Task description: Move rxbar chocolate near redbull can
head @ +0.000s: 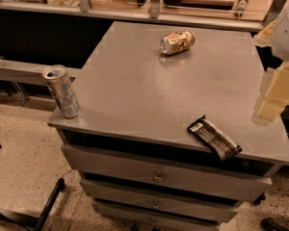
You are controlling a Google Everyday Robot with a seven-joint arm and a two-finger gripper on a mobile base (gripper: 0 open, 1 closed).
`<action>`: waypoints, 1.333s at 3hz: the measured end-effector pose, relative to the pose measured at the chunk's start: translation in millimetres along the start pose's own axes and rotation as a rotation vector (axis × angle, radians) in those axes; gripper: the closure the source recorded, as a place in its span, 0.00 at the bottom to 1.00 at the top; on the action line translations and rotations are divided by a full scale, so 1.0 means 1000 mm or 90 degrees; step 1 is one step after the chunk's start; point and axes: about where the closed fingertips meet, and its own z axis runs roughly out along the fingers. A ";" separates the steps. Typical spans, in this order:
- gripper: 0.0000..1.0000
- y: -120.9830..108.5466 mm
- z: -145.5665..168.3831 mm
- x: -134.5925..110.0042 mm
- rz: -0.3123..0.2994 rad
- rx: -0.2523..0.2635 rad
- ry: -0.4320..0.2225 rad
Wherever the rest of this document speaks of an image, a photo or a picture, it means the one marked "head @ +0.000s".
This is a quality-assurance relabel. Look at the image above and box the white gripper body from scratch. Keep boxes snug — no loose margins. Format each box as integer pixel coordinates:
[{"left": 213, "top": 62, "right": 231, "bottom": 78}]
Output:
[{"left": 272, "top": 4, "right": 289, "bottom": 62}]

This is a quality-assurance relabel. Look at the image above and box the middle grey drawer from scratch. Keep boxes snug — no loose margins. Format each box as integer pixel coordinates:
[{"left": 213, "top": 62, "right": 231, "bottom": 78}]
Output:
[{"left": 80, "top": 179, "right": 238, "bottom": 222}]

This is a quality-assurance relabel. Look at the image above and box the black rxbar chocolate wrapper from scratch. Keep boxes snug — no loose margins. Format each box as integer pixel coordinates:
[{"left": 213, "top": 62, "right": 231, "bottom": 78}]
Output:
[{"left": 187, "top": 115, "right": 243, "bottom": 161}]

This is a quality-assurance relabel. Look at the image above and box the black chair leg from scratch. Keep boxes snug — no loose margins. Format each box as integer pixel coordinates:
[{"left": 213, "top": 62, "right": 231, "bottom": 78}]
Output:
[{"left": 0, "top": 178, "right": 66, "bottom": 231}]

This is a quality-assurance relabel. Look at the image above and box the black object bottom right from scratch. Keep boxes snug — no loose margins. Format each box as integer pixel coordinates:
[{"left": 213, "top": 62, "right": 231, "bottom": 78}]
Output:
[{"left": 260, "top": 218, "right": 289, "bottom": 231}]

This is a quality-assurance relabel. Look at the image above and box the upright redbull can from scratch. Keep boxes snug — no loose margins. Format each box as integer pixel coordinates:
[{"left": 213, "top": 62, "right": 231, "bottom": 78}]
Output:
[{"left": 42, "top": 65, "right": 80, "bottom": 118}]

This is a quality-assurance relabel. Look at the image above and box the gold can lying down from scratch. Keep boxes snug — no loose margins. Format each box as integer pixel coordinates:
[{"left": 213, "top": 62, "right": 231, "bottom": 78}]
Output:
[{"left": 160, "top": 30, "right": 195, "bottom": 56}]

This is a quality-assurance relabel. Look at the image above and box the grey metal shelf rail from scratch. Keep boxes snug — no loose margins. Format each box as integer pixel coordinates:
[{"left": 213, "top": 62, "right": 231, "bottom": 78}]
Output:
[{"left": 0, "top": 0, "right": 289, "bottom": 32}]

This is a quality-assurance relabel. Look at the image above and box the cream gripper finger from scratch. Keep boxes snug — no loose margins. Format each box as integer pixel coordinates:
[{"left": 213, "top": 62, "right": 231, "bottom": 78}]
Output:
[
  {"left": 252, "top": 20, "right": 276, "bottom": 47},
  {"left": 255, "top": 62, "right": 289, "bottom": 122}
]

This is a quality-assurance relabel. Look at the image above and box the grey drawer cabinet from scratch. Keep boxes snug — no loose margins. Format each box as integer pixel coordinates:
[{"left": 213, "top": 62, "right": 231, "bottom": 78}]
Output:
[{"left": 47, "top": 20, "right": 289, "bottom": 231}]

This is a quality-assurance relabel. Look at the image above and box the grey side bench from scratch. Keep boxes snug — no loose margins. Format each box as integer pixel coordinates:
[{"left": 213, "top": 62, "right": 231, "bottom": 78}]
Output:
[{"left": 0, "top": 60, "right": 81, "bottom": 86}]

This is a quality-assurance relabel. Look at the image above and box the bottom grey drawer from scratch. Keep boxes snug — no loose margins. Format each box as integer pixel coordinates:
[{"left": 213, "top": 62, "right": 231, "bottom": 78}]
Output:
[{"left": 92, "top": 200, "right": 221, "bottom": 231}]

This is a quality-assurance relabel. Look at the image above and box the grey drawer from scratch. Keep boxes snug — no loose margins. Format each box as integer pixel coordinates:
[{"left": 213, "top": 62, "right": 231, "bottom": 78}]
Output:
[
  {"left": 80, "top": 179, "right": 238, "bottom": 222},
  {"left": 62, "top": 144, "right": 272, "bottom": 204},
  {"left": 92, "top": 200, "right": 221, "bottom": 231}
]

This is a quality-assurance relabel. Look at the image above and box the top grey drawer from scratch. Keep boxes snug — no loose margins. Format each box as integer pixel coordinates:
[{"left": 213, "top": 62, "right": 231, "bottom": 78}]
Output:
[{"left": 62, "top": 144, "right": 272, "bottom": 204}]

